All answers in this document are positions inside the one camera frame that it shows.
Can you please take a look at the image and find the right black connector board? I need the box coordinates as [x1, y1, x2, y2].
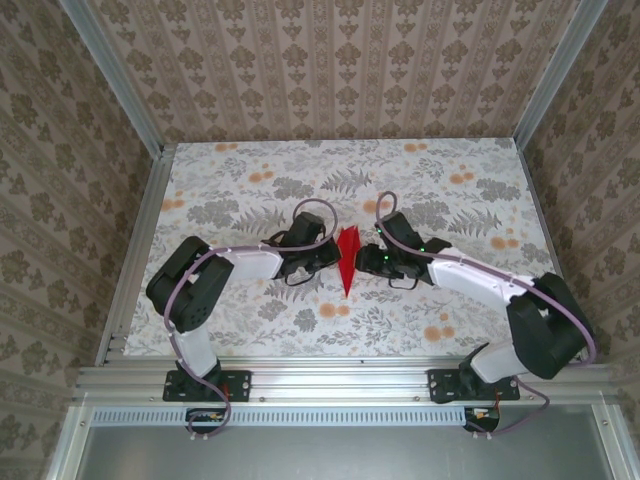
[462, 405, 502, 435]

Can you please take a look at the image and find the slotted grey cable duct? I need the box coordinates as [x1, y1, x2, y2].
[92, 405, 469, 426]

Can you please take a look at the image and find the right aluminium side rail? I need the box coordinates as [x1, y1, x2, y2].
[514, 139, 594, 364]

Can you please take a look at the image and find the aluminium mounting rail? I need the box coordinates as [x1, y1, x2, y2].
[72, 355, 621, 404]

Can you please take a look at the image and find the right aluminium frame post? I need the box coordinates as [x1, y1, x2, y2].
[512, 0, 609, 146]

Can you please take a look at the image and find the black connector board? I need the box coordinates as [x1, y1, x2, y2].
[462, 405, 502, 435]
[185, 407, 232, 435]

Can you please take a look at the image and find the red square paper sheet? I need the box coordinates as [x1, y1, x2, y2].
[337, 225, 362, 300]

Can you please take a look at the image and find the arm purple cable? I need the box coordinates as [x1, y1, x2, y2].
[374, 190, 599, 441]
[164, 198, 337, 441]

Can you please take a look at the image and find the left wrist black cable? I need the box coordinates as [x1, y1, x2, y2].
[283, 267, 322, 288]

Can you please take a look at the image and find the grey sheet metal panel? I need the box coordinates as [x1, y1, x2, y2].
[47, 404, 634, 480]

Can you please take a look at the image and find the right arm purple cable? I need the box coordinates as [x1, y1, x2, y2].
[374, 190, 599, 441]

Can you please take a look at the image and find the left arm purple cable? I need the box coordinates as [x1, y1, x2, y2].
[164, 198, 337, 441]

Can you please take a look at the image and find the aluminium frame post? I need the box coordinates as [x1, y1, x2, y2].
[59, 0, 166, 156]
[512, 0, 609, 146]

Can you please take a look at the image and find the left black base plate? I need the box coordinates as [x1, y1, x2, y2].
[163, 368, 252, 403]

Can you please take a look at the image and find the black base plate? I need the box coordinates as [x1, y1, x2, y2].
[427, 368, 521, 404]
[163, 368, 252, 403]

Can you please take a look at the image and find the left aluminium side rail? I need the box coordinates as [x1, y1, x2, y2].
[94, 144, 176, 366]

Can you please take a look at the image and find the floral patterned table cover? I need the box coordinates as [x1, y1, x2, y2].
[122, 138, 584, 359]

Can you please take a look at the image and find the left black connector board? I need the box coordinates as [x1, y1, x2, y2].
[185, 407, 232, 435]

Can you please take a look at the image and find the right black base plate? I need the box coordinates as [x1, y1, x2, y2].
[427, 368, 521, 404]

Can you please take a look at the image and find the left aluminium frame post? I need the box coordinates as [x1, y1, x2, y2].
[59, 0, 166, 156]

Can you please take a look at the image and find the aluminium side rail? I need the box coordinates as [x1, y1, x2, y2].
[514, 139, 594, 364]
[94, 144, 176, 366]

